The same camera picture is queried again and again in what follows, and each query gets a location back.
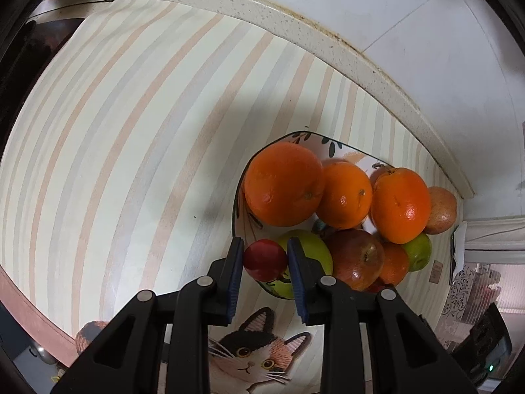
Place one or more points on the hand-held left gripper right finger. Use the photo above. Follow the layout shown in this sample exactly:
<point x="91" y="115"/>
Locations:
<point x="297" y="279"/>

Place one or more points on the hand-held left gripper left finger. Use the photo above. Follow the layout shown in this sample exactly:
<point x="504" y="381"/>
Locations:
<point x="234" y="279"/>

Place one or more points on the large green apple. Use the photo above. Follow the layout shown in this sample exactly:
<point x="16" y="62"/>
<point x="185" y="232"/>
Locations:
<point x="316" y="250"/>

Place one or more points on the small red fruit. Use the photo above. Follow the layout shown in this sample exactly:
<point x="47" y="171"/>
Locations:
<point x="265" y="259"/>

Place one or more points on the dark red apple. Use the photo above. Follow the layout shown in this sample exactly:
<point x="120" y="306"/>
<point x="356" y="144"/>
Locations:
<point x="354" y="258"/>

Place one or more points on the small green fruit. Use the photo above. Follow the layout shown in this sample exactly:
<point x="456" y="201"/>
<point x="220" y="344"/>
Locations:
<point x="419" y="251"/>

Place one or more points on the pale orange citrus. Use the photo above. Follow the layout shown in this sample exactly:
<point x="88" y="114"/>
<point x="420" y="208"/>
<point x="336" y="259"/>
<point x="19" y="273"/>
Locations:
<point x="443" y="211"/>

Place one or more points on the floral ceramic plate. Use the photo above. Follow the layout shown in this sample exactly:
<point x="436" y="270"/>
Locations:
<point x="305" y="139"/>

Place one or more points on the patterned grey cloth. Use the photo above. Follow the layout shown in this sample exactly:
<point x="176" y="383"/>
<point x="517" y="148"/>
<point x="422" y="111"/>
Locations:
<point x="465" y="291"/>

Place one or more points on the brown paper card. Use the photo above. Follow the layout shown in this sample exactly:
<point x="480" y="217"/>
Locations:
<point x="437" y="271"/>

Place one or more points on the mandarin orange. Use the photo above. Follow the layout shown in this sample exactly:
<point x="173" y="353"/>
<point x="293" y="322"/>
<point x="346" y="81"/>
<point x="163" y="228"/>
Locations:
<point x="344" y="201"/>

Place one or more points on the large orange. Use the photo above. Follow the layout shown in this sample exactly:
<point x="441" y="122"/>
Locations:
<point x="283" y="184"/>

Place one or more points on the small orange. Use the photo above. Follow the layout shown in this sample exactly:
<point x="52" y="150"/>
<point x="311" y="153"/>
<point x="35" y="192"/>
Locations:
<point x="396" y="263"/>

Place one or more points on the striped cat print mat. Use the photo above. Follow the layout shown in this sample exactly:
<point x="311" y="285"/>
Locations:
<point x="123" y="152"/>

